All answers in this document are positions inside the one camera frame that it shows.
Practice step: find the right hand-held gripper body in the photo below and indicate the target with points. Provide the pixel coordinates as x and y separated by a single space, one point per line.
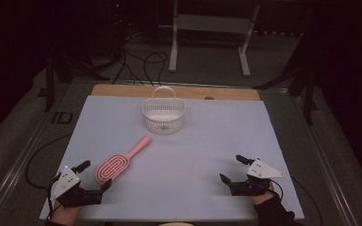
260 171

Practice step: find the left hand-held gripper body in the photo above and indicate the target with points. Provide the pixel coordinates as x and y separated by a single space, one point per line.
64 183

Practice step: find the pink hairbrush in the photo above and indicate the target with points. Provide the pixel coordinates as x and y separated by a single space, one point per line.
138 147

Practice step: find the white perforated plastic basket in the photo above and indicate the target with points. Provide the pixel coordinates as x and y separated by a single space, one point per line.
163 126

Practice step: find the person's right hand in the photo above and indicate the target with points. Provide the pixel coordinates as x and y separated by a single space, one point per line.
262 197

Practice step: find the person's left hand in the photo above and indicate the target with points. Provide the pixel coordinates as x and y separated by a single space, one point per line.
64 215

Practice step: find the pale blue table mat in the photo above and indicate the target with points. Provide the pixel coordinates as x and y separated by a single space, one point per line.
201 157

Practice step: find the wooden table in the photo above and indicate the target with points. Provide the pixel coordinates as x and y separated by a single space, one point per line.
122 90

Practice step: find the black tripod stand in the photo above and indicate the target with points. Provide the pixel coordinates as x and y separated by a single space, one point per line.
49 84
308 94

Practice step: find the white metal stand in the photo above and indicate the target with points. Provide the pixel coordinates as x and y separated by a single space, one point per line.
213 23

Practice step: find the metal floor rail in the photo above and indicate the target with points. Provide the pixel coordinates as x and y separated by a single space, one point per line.
323 169
15 169

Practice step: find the black floor socket frame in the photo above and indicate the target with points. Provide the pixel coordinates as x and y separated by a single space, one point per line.
56 117

